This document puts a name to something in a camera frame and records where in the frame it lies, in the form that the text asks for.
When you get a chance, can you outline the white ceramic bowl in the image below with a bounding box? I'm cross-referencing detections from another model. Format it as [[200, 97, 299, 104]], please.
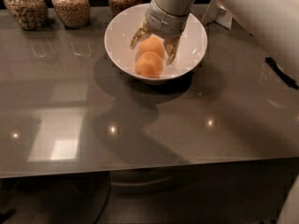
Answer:
[[104, 4, 207, 85]]

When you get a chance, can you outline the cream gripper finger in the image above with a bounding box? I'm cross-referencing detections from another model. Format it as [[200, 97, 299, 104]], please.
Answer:
[[130, 20, 152, 49], [164, 36, 180, 65]]

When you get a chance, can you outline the far left grain jar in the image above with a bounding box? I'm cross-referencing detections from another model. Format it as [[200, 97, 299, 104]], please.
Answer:
[[4, 0, 48, 31]]

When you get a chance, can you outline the white folded stand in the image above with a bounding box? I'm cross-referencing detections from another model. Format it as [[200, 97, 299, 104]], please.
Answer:
[[202, 0, 233, 30]]

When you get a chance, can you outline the round table pedestal base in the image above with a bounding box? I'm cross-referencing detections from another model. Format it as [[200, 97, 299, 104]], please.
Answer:
[[110, 169, 197, 195]]

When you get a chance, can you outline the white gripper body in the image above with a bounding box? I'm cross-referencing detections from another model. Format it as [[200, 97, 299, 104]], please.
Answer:
[[145, 0, 189, 39]]

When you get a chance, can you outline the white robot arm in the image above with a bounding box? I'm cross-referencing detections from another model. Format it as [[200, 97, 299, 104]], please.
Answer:
[[130, 0, 299, 76]]

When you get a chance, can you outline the orange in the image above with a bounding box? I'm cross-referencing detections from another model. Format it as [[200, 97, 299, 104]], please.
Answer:
[[135, 51, 164, 78], [139, 37, 164, 58]]

